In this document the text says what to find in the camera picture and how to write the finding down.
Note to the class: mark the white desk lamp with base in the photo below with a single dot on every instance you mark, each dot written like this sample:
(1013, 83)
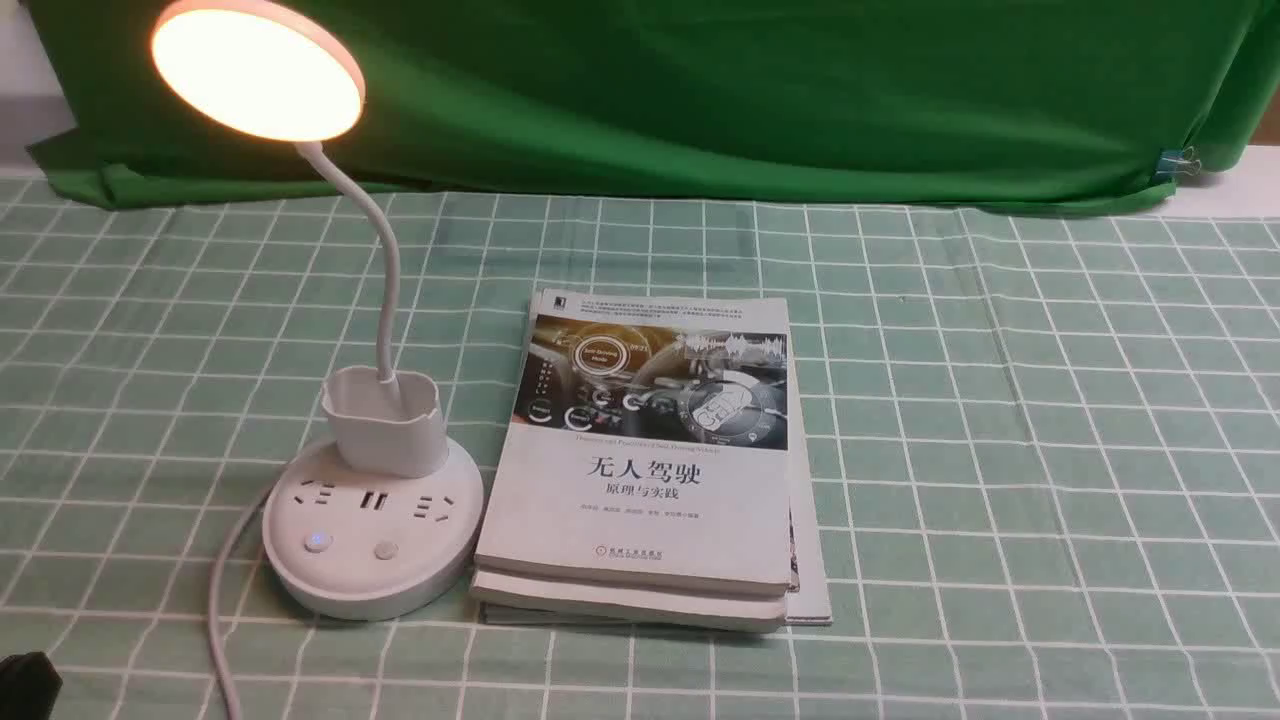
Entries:
(382, 518)

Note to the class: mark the top white textbook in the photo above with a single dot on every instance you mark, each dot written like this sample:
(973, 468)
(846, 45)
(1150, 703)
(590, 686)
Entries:
(647, 445)

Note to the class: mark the middle white book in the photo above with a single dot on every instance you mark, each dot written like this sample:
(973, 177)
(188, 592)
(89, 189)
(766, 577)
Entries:
(524, 600)

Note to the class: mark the green backdrop cloth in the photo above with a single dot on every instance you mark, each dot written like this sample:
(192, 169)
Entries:
(1034, 107)

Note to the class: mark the bottom thin white book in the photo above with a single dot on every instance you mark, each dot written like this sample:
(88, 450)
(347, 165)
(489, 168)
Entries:
(808, 594)

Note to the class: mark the green checkered tablecloth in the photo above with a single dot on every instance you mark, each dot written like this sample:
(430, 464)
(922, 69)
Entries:
(1044, 454)

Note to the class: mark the blue binder clip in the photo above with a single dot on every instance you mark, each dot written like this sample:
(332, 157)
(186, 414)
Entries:
(1176, 163)

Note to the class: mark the black object at corner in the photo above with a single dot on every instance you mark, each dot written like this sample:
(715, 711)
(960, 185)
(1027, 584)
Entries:
(30, 686)

